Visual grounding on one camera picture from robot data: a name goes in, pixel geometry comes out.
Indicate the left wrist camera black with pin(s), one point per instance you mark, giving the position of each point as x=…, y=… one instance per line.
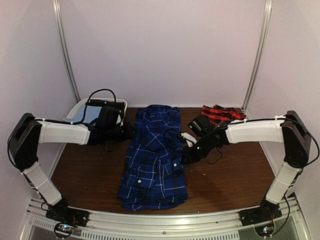
x=108, y=118

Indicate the blue plaid long sleeve shirt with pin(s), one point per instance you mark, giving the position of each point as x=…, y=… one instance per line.
x=153, y=176

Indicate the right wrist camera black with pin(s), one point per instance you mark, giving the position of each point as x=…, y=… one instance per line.
x=200, y=126

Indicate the left circuit board with leds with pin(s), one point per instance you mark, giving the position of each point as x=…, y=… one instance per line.
x=63, y=230

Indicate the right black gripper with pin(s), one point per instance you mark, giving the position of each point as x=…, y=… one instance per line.
x=191, y=158

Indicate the black folded garment in bin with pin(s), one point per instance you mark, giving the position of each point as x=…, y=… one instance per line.
x=105, y=103

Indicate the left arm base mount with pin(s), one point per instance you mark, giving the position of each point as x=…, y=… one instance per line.
x=68, y=215

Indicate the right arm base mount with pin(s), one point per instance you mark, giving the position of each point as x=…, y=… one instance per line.
x=257, y=215

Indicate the aluminium front rail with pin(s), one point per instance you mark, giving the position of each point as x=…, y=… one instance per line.
x=221, y=225

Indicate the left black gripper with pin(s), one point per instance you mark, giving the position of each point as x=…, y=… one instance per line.
x=129, y=133

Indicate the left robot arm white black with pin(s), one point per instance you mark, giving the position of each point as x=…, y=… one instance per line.
x=31, y=132

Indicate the aluminium frame post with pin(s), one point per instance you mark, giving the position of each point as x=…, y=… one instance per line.
x=263, y=36
x=64, y=49

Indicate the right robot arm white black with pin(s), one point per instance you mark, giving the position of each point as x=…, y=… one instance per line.
x=288, y=130

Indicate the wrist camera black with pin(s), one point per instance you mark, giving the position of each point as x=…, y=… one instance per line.
x=200, y=126
x=108, y=118

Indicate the red black plaid folded shirt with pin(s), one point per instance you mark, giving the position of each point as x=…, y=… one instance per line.
x=217, y=114

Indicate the right circuit board with leds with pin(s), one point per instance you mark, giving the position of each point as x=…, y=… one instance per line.
x=265, y=230

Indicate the white plastic bin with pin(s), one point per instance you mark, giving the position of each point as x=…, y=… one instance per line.
x=82, y=102

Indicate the circuit board with leds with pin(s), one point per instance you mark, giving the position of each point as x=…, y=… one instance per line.
x=265, y=230
x=63, y=230

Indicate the light blue folded shirt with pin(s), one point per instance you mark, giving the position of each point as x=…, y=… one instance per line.
x=92, y=113

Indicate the right aluminium frame post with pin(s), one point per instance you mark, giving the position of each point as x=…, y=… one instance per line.
x=263, y=36

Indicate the left aluminium frame post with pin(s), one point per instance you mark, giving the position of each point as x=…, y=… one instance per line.
x=64, y=49

